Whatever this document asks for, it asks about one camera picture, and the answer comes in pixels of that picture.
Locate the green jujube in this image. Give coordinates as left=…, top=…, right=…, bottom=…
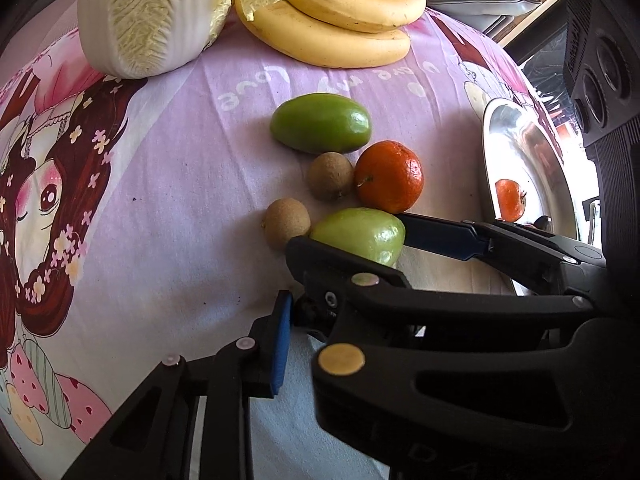
left=269, top=93, right=372, bottom=154
left=309, top=207, right=406, bottom=266

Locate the orange tangerine with stem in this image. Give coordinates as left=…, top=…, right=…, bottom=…
left=495, top=179, right=526, bottom=222

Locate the brown longan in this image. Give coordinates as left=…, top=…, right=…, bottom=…
left=307, top=152, right=354, bottom=202
left=262, top=197, right=311, bottom=252

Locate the dark cherry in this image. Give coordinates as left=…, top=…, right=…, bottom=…
left=533, top=214, right=553, bottom=233

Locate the smartphone on stand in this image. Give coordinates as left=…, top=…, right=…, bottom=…
left=582, top=197, right=602, bottom=248

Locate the round steel tray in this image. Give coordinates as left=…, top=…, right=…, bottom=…
left=480, top=98, right=580, bottom=240

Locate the cartoon print tablecloth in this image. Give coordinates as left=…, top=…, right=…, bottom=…
left=1, top=0, right=554, bottom=479

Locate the bottom banana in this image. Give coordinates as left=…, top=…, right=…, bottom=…
left=234, top=0, right=411, bottom=70

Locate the banana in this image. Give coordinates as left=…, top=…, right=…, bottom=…
left=286, top=0, right=426, bottom=34
left=234, top=0, right=411, bottom=70

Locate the middle banana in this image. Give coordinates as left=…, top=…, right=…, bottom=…
left=286, top=0, right=426, bottom=34

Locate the napa cabbage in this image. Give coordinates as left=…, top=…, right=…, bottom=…
left=77, top=0, right=283, bottom=79

